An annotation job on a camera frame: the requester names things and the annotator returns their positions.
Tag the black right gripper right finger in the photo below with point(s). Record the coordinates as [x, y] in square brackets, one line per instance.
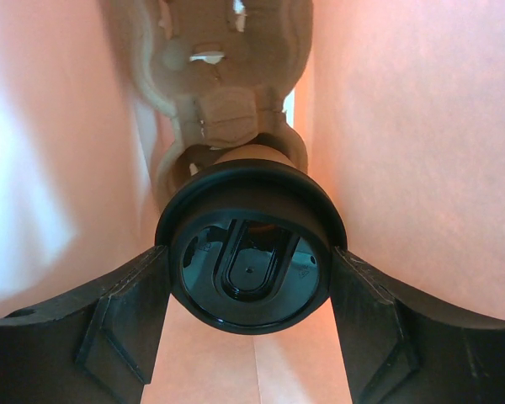
[402, 345]

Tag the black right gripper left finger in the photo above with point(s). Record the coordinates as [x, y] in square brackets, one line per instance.
[96, 343]

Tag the black plastic cup lid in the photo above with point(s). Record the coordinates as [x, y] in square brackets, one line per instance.
[250, 245]

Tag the brown paper coffee cup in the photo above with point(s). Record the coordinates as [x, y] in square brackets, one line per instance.
[256, 152]

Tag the orange paper bag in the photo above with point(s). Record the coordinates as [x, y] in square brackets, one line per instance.
[401, 107]

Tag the brown cardboard cup carrier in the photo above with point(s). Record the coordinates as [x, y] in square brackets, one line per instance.
[220, 75]

